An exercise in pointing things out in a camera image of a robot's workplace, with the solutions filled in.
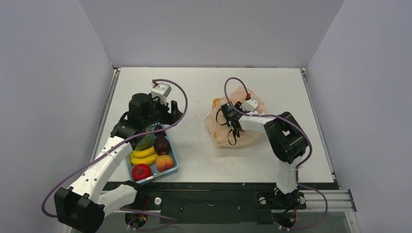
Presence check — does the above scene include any blue plastic basket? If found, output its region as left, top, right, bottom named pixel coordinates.
left=125, top=124, right=178, bottom=184

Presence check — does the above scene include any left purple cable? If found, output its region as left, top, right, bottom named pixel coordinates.
left=41, top=79, right=189, bottom=232

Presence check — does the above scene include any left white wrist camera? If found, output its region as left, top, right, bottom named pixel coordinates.
left=151, top=82, right=172, bottom=106

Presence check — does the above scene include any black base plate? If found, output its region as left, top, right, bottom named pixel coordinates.
left=103, top=182, right=340, bottom=225

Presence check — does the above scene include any fake brown kiwi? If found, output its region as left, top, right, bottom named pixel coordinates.
left=154, top=136, right=171, bottom=155

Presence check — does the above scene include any fake peach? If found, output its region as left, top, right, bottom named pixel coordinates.
left=155, top=154, right=174, bottom=172

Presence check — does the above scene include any green fake melon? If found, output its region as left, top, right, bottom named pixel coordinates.
left=134, top=133, right=155, bottom=151

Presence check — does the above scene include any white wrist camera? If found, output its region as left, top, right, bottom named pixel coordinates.
left=151, top=82, right=172, bottom=106
left=240, top=94, right=259, bottom=112

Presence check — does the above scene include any aluminium rail frame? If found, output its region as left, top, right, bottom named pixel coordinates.
left=97, top=189, right=355, bottom=214

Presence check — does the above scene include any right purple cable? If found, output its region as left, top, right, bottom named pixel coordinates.
left=223, top=77, right=329, bottom=232

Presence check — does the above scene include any yellow fake banana bunch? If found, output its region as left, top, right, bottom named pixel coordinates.
left=130, top=146, right=159, bottom=166

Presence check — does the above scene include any purple cable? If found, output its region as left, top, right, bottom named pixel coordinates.
left=223, top=77, right=329, bottom=232
left=41, top=79, right=189, bottom=232

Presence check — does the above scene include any beige plastic bag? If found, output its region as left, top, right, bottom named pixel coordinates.
left=204, top=86, right=267, bottom=147

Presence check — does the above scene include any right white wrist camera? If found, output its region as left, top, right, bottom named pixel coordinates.
left=240, top=94, right=259, bottom=112

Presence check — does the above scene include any black loop cable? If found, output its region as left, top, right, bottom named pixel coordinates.
left=215, top=107, right=240, bottom=147

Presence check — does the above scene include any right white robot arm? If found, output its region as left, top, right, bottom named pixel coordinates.
left=218, top=102, right=308, bottom=211

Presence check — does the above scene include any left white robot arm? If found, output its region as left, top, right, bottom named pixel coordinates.
left=53, top=93, right=186, bottom=233

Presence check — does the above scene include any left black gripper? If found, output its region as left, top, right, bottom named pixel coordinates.
left=142, top=95, right=182, bottom=128

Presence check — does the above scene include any red fake tomato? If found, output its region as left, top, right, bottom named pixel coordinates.
left=131, top=164, right=152, bottom=181

